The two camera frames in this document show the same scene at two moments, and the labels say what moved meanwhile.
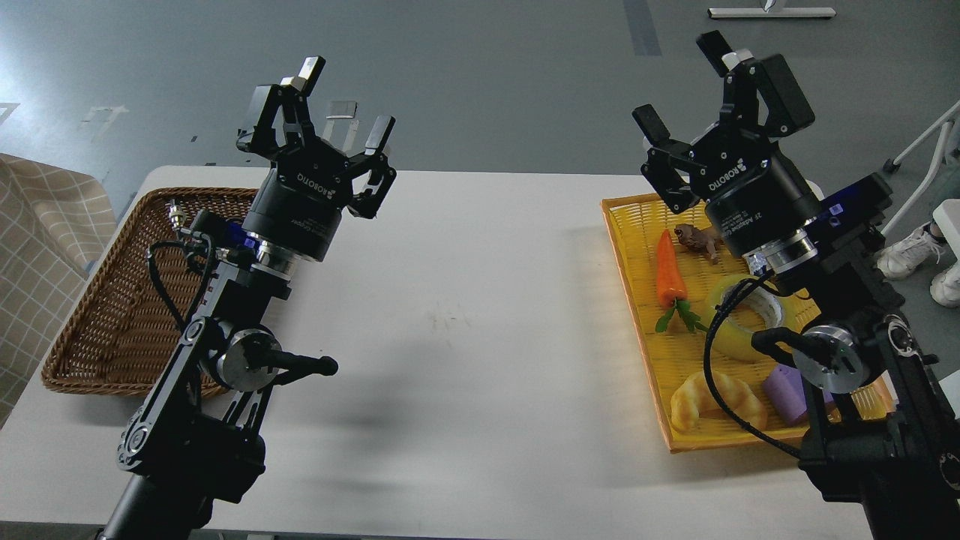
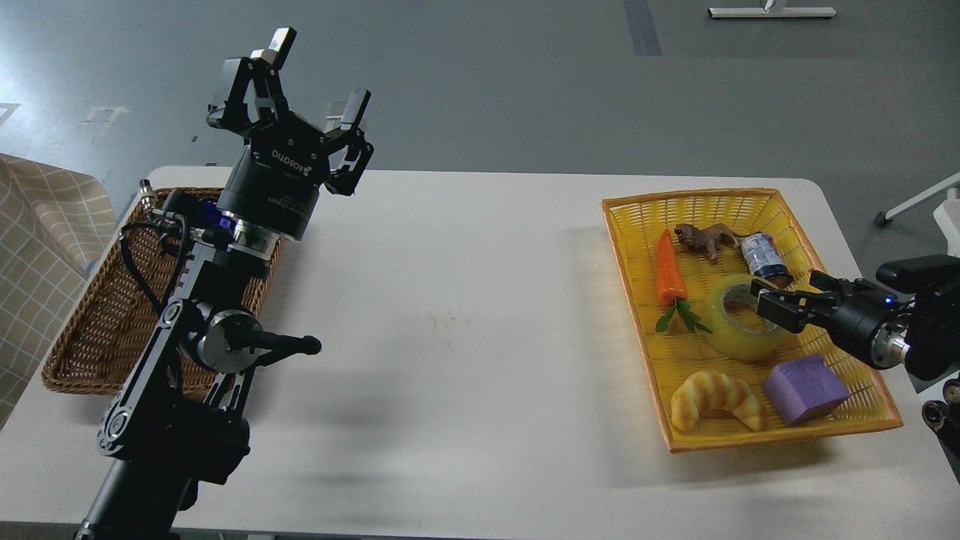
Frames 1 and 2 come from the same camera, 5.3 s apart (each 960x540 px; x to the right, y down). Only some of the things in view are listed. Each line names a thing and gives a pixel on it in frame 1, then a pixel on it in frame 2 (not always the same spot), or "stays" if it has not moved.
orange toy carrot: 671,288 stays
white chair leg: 891,164 to 883,219
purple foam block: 785,388 stays
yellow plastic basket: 714,337 stays
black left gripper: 299,205 to 276,181
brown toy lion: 707,240 stays
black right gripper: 751,197 to 865,321
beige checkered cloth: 56,221 stays
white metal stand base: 771,10 stays
